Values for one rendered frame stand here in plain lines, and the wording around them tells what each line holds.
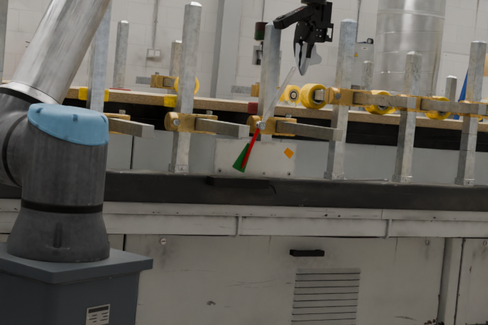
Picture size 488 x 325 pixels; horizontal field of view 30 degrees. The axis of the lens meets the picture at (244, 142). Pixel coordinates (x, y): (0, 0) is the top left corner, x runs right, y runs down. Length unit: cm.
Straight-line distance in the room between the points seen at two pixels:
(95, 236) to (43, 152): 18
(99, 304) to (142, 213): 79
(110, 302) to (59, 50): 52
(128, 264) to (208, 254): 112
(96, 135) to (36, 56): 27
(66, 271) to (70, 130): 25
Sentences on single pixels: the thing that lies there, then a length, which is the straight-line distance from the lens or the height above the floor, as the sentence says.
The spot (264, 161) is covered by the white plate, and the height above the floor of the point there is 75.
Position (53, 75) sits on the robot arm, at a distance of 185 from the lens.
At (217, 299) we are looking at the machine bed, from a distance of 286.
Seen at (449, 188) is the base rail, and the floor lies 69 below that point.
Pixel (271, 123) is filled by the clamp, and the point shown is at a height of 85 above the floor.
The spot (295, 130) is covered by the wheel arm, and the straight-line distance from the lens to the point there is 247.
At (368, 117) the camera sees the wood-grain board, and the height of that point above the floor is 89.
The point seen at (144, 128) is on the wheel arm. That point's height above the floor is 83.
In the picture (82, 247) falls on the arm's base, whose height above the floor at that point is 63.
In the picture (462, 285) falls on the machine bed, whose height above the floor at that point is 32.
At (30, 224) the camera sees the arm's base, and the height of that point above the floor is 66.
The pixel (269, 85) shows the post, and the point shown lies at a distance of 255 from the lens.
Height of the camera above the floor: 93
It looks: 3 degrees down
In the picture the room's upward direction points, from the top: 5 degrees clockwise
